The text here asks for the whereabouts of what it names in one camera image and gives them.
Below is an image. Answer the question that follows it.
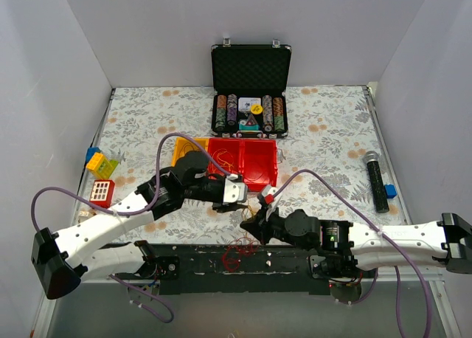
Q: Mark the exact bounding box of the black poker chip case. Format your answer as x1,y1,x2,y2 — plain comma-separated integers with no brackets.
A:
211,38,292,139

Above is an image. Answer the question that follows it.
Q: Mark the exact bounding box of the yellow thin cable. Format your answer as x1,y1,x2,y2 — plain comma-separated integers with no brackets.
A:
209,148,239,175

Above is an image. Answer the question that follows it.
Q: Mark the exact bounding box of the black handheld microphone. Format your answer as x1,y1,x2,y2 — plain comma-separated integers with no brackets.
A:
364,151,389,213

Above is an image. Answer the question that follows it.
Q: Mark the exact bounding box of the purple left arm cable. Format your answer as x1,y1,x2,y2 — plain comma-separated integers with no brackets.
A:
30,133,237,323

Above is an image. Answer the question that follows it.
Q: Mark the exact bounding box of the colourful cable bundle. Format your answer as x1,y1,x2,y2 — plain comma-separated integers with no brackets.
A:
239,201,265,224

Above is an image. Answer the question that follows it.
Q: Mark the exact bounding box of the floral table mat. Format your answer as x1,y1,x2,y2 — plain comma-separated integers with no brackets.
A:
97,86,408,244

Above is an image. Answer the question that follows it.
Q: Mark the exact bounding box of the aluminium frame rail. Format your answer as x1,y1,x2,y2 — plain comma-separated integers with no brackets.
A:
378,266,444,282

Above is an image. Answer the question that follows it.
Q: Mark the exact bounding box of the blue toy brick right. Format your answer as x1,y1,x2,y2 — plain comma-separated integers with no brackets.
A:
384,184,398,199

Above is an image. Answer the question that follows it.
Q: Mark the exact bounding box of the black thin cable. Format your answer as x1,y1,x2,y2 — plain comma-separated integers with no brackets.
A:
176,140,206,158

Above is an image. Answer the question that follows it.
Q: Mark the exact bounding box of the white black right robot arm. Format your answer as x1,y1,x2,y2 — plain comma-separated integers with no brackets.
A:
240,208,471,277

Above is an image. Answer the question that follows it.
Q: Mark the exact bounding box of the red plastic bin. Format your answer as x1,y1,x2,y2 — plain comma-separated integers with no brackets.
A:
207,138,243,175
242,139,278,192

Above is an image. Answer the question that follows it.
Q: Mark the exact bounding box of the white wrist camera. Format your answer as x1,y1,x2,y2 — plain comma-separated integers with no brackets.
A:
223,173,248,204
257,184,280,209

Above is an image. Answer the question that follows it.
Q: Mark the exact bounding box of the blue toy brick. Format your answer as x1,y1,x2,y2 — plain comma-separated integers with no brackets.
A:
86,147,101,163
384,184,398,199

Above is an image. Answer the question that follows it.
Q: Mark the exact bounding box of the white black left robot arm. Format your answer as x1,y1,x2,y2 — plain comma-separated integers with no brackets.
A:
31,151,248,300

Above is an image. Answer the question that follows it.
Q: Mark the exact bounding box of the blue toy brick left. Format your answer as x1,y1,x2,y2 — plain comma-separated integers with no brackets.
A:
86,147,101,163

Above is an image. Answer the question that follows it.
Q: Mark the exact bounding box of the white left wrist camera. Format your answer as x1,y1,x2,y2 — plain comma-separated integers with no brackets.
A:
223,173,248,204

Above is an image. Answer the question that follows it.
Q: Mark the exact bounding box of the red white toy house block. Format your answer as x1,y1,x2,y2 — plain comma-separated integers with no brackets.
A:
89,179,115,209

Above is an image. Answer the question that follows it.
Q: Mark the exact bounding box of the red thin cable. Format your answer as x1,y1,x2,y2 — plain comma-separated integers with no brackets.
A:
221,237,259,273

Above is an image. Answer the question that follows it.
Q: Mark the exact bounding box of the yellow plastic bin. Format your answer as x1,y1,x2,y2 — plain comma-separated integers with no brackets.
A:
171,137,209,166

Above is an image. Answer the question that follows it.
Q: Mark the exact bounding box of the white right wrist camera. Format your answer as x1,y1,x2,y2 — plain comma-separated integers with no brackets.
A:
257,184,280,209

